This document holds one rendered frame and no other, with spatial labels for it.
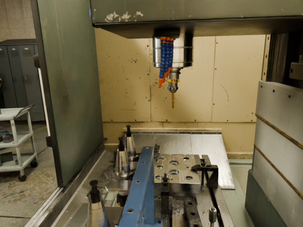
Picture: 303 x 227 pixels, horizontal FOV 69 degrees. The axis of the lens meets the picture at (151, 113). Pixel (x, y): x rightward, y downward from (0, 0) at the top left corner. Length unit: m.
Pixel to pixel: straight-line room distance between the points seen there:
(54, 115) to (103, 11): 0.82
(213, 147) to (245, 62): 0.75
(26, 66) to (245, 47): 4.73
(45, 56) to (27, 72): 4.44
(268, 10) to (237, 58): 1.37
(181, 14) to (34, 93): 5.29
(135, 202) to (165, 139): 1.47
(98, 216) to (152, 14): 0.45
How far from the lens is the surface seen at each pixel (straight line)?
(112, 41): 1.96
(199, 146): 1.93
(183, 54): 0.82
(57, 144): 1.35
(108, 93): 2.00
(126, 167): 0.64
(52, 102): 1.29
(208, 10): 0.58
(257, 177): 1.29
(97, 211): 0.44
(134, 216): 0.50
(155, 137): 1.99
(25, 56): 5.69
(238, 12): 0.60
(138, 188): 0.57
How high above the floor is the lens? 1.54
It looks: 15 degrees down
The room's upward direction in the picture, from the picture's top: 1 degrees counter-clockwise
